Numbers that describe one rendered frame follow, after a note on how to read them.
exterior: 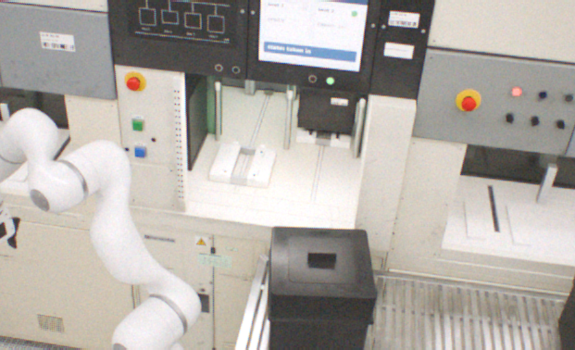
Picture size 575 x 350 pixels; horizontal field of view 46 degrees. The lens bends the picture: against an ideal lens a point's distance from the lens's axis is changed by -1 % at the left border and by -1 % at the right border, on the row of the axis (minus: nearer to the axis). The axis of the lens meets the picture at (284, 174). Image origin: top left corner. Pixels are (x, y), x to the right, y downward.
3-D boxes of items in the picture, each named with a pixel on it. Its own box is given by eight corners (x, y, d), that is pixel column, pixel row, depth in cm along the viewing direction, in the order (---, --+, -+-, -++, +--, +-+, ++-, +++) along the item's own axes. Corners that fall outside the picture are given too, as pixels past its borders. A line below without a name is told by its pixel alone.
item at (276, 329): (269, 285, 220) (271, 245, 210) (356, 289, 221) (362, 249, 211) (268, 355, 198) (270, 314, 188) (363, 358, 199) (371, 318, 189)
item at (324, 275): (267, 321, 188) (268, 287, 181) (268, 248, 212) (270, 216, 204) (374, 325, 189) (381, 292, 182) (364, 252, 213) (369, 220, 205)
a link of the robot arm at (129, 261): (140, 355, 161) (184, 313, 172) (173, 358, 153) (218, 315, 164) (37, 167, 146) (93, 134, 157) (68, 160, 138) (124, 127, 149)
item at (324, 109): (292, 135, 267) (297, 62, 249) (298, 108, 284) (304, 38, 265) (355, 143, 265) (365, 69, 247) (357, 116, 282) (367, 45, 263)
